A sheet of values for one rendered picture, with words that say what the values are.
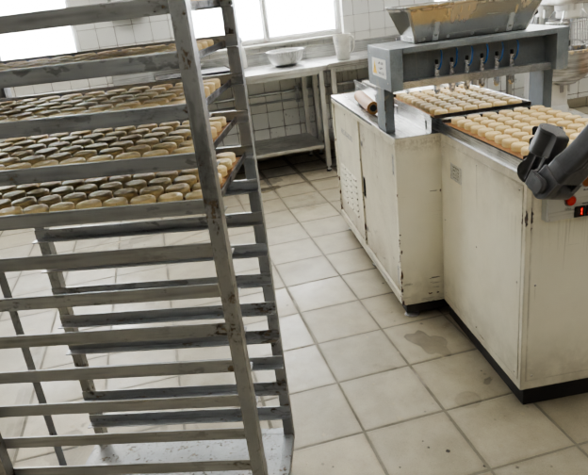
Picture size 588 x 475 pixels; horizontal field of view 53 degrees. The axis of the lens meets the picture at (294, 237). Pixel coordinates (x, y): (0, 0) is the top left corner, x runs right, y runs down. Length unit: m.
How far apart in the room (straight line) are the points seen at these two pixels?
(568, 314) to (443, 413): 0.54
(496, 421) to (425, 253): 0.79
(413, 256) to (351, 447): 0.90
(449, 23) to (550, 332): 1.21
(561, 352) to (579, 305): 0.17
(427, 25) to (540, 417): 1.48
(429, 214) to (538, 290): 0.70
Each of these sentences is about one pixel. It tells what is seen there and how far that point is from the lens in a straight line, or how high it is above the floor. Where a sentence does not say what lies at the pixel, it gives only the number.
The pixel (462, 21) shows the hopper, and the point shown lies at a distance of 2.52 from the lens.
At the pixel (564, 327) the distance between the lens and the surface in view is 2.16.
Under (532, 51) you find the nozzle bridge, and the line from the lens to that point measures 2.69.
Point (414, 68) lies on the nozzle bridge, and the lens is 2.49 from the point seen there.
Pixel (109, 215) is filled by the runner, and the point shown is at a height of 1.05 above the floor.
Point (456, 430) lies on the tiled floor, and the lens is 2.17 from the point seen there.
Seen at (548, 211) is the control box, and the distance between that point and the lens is 1.90.
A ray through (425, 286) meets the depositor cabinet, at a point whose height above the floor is 0.16.
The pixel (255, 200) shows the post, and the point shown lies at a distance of 1.57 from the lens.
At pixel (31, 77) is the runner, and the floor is 1.32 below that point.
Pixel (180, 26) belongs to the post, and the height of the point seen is 1.37.
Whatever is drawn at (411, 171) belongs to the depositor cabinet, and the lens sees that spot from 2.48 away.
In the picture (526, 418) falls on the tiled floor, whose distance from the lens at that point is 2.24.
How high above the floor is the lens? 1.40
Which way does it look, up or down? 22 degrees down
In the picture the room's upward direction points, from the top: 7 degrees counter-clockwise
